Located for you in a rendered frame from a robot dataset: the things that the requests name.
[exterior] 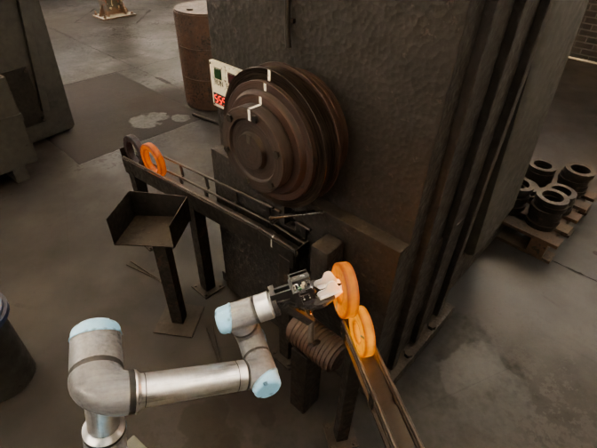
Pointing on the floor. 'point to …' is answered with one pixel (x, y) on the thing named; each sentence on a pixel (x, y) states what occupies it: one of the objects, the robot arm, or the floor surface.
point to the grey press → (32, 69)
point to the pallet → (548, 206)
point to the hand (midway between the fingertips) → (344, 284)
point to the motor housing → (311, 360)
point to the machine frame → (387, 142)
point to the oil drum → (195, 52)
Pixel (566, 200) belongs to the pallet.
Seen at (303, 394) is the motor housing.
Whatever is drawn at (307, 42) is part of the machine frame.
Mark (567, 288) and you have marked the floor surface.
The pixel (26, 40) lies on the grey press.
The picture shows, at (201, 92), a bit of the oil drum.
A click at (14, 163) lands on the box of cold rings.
